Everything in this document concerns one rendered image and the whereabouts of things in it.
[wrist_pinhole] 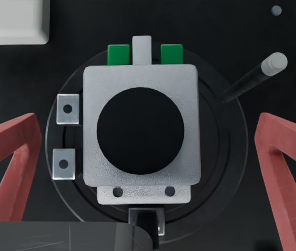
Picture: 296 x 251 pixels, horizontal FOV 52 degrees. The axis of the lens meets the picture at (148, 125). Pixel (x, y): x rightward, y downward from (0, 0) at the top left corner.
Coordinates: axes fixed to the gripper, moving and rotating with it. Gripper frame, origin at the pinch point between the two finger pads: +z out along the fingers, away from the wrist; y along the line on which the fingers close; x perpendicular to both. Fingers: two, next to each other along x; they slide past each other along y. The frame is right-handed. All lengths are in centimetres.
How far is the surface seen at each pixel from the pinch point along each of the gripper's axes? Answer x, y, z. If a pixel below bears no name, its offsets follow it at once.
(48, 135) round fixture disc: 5.0, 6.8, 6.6
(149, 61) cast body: -1.3, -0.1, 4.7
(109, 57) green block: -1.2, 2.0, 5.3
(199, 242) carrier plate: 12.2, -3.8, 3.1
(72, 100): 2.4, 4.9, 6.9
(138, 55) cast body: -1.5, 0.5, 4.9
